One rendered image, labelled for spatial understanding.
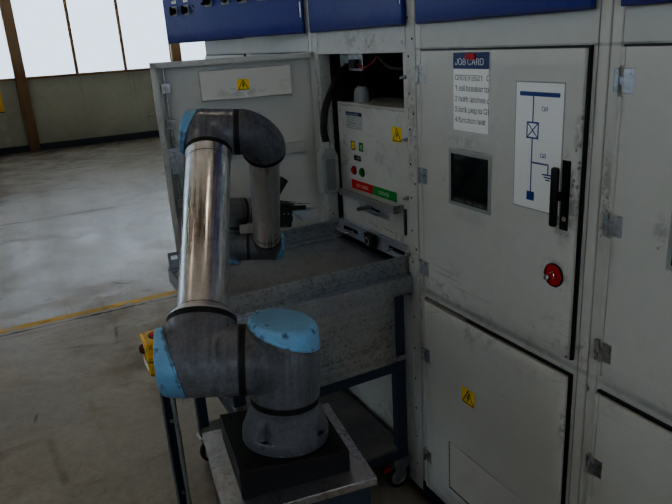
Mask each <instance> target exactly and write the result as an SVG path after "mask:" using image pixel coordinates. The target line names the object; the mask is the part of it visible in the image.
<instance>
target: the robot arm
mask: <svg viewBox="0 0 672 504"><path fill-rule="evenodd" d="M179 148H180V152H181V153H182V154H183V155H185V158H186V160H185V177H184V194H183V210H182V227H181V244H180V261H179V277H178V294H177V307H176V308H175V309H173V310H172V311H171V312H170V313H169V314H168V315H167V321H166V326H160V327H157V328H156V329H155V331H154V336H153V360H154V370H155V377H156V382H157V386H158V389H159V391H160V393H161V394H162V395H163V396H165V397H168V398H183V399H186V398H206V397H230V396H250V406H249V408H248V411H247V414H246V416H245V419H244V422H243V425H242V438H243V441H244V443H245V445H246V446H247V447H248V448H249V449H250V450H252V451H254V452H255V453H258V454H260V455H263V456H267V457H273V458H293V457H299V456H303V455H306V454H309V453H312V452H314V451H316V450H317V449H319V448H320V447H321V446H323V445H324V443H325V442H326V441H327V439H328V436H329V423H328V419H327V417H326V415H325V412H324V410H323V407H322V405H321V402H320V345H321V344H320V340H319V330H318V326H317V323H316V322H315V321H314V320H313V319H312V318H311V317H309V316H308V315H306V314H304V313H302V312H299V311H295V310H290V309H280V308H273V309H264V310H260V311H257V312H256V313H253V314H252V315H251V316H250V317H249V319H248V321H247V324H237V317H236V315H235V314H234V313H233V312H232V311H231V310H230V309H229V308H228V288H229V264H233V265H238V264H240V263H241V261H247V260H278V259H282V258H283V256H284V234H283V233H281V232H280V227H291V226H292V222H293V216H292V213H293V214H294V215H295V216H296V218H297V219H300V220H301V221H305V220H306V218H307V215H308V212H309V210H310V209H313V208H315V206H314V205H312V204H310V203H304V202H294V201H282V200H280V194H281V193H282V191H283V189H284V188H285V186H286V184H287V182H288V181H287V179H285V178H283V177H281V176H280V163H281V162H282V161H283V159H284V157H285V153H286V145H285V140H284V137H283V135H282V134H281V132H280V130H279V129H278V128H277V127H276V126H275V125H274V124H273V122H271V121H270V120H269V119H267V118H266V117H264V116H262V115H261V114H259V113H257V112H254V111H252V110H247V109H204V108H199V109H189V110H187V111H185V113H184V114H183V116H182V118H181V122H180V128H179ZM232 155H243V157H244V159H245V161H246V162H247V163H248V164H249V175H250V190H251V198H230V173H231V159H232ZM245 224H253V233H247V234H240V225H245Z"/></svg>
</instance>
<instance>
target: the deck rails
mask: <svg viewBox="0 0 672 504"><path fill-rule="evenodd" d="M280 232H281V233H283V234H284V249H289V248H294V247H298V246H303V245H308V244H312V243H317V242H322V241H326V240H331V239H336V238H335V237H333V236H332V228H331V221H326V222H321V223H316V224H311V225H306V226H301V227H296V228H291V229H286V230H281V231H280ZM167 255H168V262H169V268H170V269H169V270H170V271H171V273H177V272H179V261H180V251H176V252H171V253H167ZM174 255H178V256H179V258H176V259H171V256H174ZM404 275H408V274H407V265H406V256H399V257H395V258H391V259H387V260H383V261H378V262H374V263H370V264H366V265H362V266H357V267H353V268H349V269H345V270H341V271H336V272H332V273H328V274H324V275H320V276H315V277H311V278H307V279H303V280H299V281H295V282H290V283H286V284H282V285H278V286H274V287H269V288H265V289H261V290H257V291H253V292H248V293H244V294H240V295H236V296H232V297H228V308H229V309H230V310H231V311H232V312H233V313H234V314H235V315H236V317H237V318H239V317H243V316H247V315H251V314H253V313H256V312H257V311H260V310H264V309H273V308H278V307H282V306H286V305H290V304H294V303H298V302H302V301H306V300H310V299H314V298H318V297H322V296H326V295H329V294H333V293H337V292H341V291H345V290H349V289H353V288H357V287H361V286H365V285H369V284H373V283H377V282H381V281H384V280H388V279H392V278H396V277H400V276H404Z"/></svg>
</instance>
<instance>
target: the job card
mask: <svg viewBox="0 0 672 504"><path fill-rule="evenodd" d="M490 81H491V51H466V52H453V131H459V132H465V133H472V134H479V135H486V136H490Z"/></svg>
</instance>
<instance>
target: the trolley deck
mask: <svg viewBox="0 0 672 504"><path fill-rule="evenodd" d="M378 261H379V260H377V259H375V258H373V257H371V256H369V255H367V254H365V253H363V252H361V251H359V250H357V249H355V248H353V247H351V246H349V245H347V244H345V243H343V242H341V241H339V240H337V239H331V240H326V241H322V242H317V243H312V244H308V245H303V246H298V247H294V248H289V249H284V256H283V258H282V259H278V260H247V261H241V263H240V264H238V265H233V264H229V288H228V297H232V296H236V295H240V294H244V293H248V292H253V291H257V290H261V289H265V288H269V287H274V286H278V285H282V284H286V283H290V282H295V281H299V280H303V279H307V278H311V277H315V276H320V275H324V274H328V273H332V272H336V271H341V270H345V269H349V268H353V267H357V266H362V265H366V264H370V263H374V262H378ZM169 269H170V268H169V267H168V273H169V280H170V283H171V284H172V285H173V287H174V288H175V289H176V290H177V291H178V277H179V272H177V273H171V271H170V270H169ZM411 292H412V276H409V275H404V276H400V277H396V278H392V279H388V280H384V281H381V282H377V283H373V284H369V285H365V286H361V287H357V288H353V289H349V290H345V291H341V292H337V293H333V294H329V295H326V296H322V297H318V298H314V299H310V300H306V301H302V302H298V303H294V304H290V305H286V306H282V307H278V308H280V309H290V310H295V311H299V312H302V313H304V314H306V315H308V316H309V317H311V318H312V319H315V318H319V317H322V316H326V315H330V314H334V313H337V312H341V311H345V310H348V309H352V308H356V307H360V306H363V305H367V304H371V303H374V302H378V301H382V300H386V299H389V298H393V297H397V296H400V295H404V294H408V293H411ZM251 315H252V314H251ZM251 315H247V316H243V317H239V318H237V324H247V321H248V319H249V317H250V316H251Z"/></svg>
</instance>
